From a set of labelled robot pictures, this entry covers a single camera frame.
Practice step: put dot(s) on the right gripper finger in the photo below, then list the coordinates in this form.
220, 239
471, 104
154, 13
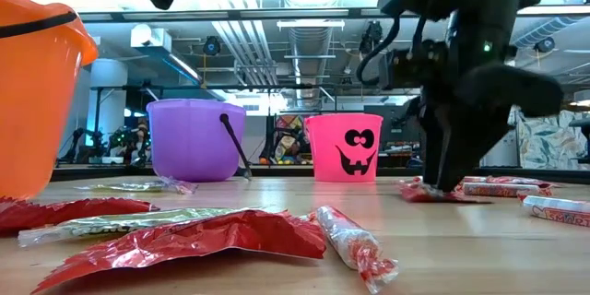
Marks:
470, 147
433, 147

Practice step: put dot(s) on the red Skittles candy packet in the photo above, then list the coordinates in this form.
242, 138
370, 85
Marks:
415, 193
69, 212
193, 244

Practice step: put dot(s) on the Smarties candy roll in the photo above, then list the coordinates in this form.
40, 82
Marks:
516, 180
498, 189
558, 212
350, 239

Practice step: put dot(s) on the background black robot arm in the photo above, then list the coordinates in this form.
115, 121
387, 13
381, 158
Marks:
74, 145

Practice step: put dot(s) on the pink halloween bucket black face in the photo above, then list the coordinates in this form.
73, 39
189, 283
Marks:
325, 161

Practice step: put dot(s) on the purple plastic halloween bucket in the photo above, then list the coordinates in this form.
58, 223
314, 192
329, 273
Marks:
193, 143

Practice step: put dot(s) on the orange plastic halloween bucket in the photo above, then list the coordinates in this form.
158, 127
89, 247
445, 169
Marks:
37, 101

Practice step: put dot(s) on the white pillar with switches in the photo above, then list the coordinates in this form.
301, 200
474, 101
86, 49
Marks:
500, 156

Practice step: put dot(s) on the black monitor back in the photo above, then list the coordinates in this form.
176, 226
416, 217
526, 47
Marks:
396, 124

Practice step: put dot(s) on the round black ceiling device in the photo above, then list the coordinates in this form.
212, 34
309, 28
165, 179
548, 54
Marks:
212, 46
545, 44

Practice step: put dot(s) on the leaf patterned partition panel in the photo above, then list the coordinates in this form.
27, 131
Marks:
553, 143

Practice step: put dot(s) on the white ceiling air unit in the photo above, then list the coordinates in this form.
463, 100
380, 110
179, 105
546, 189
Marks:
147, 37

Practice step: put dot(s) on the black background chair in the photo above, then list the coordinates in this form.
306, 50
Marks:
581, 124

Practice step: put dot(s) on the hanging black ceiling device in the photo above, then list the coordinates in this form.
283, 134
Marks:
371, 34

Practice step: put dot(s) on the white room pillar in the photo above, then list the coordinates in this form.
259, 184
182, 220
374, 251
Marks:
108, 101

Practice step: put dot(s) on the white ceiling light fixture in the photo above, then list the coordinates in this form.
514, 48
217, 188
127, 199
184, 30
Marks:
310, 24

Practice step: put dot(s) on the colourful patchwork hanging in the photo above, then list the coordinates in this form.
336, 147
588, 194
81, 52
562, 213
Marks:
288, 138

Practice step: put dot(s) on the person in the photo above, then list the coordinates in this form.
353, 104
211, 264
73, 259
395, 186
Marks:
142, 140

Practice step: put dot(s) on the spiral silver air duct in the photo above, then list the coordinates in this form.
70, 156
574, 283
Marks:
548, 30

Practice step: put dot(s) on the grey ceiling air duct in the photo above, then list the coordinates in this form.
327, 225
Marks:
310, 64

